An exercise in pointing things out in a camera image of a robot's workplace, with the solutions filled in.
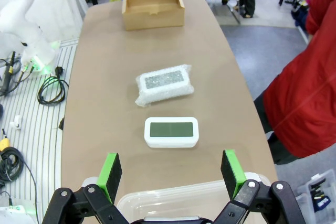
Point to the clear plastic container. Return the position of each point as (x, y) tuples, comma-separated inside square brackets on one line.
[(170, 203)]

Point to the person in red jacket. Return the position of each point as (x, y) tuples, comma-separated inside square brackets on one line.
[(302, 98)]

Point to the bubble-wrapped clock showing display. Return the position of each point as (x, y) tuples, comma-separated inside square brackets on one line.
[(164, 87)]

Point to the unwrapped white digital clock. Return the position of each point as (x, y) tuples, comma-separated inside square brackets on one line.
[(170, 132)]

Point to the brown cardboard box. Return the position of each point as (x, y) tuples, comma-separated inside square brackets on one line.
[(155, 19)]

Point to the black test probe leads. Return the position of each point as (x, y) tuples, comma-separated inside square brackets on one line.
[(11, 64)]

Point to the clear plastic organizer box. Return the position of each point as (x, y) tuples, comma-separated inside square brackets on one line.
[(323, 190)]

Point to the grey ribbed base platform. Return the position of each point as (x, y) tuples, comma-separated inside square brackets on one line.
[(39, 134)]

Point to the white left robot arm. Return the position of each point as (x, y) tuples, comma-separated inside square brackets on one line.
[(26, 37)]

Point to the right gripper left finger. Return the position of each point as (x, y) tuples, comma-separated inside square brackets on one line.
[(107, 179)]

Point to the small white plastic object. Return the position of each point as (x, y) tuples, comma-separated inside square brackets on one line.
[(17, 122)]

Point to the white device green light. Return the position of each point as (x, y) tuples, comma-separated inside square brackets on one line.
[(15, 216)]

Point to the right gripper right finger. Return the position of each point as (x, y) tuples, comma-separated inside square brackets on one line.
[(233, 176)]

